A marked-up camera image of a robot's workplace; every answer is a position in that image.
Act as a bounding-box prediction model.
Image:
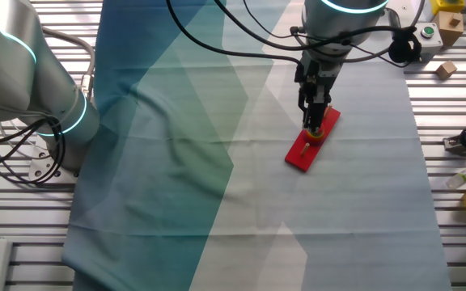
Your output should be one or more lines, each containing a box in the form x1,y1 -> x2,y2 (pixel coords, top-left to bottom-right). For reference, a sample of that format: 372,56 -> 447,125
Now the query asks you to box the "small wooden cube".
435,60 -> 459,81

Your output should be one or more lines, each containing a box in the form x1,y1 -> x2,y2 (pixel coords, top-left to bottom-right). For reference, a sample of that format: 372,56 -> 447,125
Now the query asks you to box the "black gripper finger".
312,100 -> 327,134
300,100 -> 315,133

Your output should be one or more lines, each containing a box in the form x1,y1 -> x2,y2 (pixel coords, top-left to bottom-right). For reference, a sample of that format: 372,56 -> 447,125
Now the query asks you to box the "black cable with coil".
214,0 -> 423,65

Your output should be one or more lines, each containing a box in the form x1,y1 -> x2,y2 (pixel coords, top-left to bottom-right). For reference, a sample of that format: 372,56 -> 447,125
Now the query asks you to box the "thin black cable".
242,0 -> 311,42

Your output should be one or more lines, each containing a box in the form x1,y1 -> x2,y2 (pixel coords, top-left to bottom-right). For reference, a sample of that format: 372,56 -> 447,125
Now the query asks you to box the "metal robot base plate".
28,135 -> 81,183

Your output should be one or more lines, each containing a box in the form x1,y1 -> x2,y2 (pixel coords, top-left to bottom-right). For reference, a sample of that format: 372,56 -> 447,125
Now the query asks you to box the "grey box with green button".
413,22 -> 444,64

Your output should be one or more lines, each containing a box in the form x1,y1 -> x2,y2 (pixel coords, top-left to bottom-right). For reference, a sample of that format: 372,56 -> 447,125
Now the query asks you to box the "thick black cable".
165,0 -> 305,68

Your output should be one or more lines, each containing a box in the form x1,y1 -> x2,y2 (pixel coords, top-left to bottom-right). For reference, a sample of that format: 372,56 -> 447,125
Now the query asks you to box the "black cable bundle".
0,116 -> 67,187

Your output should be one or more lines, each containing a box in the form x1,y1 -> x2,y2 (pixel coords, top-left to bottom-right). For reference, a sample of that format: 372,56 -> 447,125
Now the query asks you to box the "blue green patterned cloth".
61,0 -> 452,291

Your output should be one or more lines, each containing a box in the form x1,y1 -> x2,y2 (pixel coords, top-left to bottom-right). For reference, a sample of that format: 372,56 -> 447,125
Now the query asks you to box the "red Hanoi board with pegs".
284,105 -> 341,173

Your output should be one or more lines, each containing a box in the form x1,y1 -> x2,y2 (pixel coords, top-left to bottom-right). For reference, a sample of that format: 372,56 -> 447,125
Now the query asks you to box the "grey conduit hose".
40,26 -> 96,100

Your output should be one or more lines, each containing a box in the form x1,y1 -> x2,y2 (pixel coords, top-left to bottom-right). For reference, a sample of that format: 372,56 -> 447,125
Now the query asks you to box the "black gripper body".
294,50 -> 342,109

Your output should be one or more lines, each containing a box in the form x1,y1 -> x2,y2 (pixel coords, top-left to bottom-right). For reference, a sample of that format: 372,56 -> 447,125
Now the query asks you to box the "yellow plastic object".
430,0 -> 466,15

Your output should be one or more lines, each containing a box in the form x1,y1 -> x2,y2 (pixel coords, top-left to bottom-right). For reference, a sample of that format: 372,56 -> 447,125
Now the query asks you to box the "wooden box with hole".
432,11 -> 465,48

